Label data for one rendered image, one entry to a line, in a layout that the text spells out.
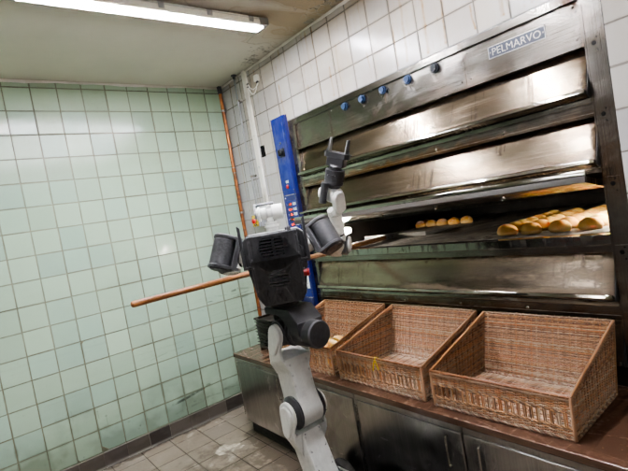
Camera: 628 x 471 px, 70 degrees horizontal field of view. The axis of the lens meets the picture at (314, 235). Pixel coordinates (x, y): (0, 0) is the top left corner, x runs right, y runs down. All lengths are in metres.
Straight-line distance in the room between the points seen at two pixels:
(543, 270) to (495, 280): 0.22
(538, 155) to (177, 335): 2.71
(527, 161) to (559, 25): 0.52
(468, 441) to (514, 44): 1.61
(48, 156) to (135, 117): 0.67
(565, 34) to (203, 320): 2.94
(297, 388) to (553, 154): 1.42
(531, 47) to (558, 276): 0.95
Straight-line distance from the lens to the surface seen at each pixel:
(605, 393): 2.02
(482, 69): 2.27
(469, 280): 2.36
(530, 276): 2.21
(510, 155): 2.18
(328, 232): 1.89
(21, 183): 3.41
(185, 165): 3.71
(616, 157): 2.02
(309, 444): 2.11
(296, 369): 2.01
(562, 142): 2.09
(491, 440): 1.91
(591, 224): 2.24
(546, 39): 2.16
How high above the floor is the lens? 1.46
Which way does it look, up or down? 3 degrees down
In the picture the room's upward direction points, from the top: 10 degrees counter-clockwise
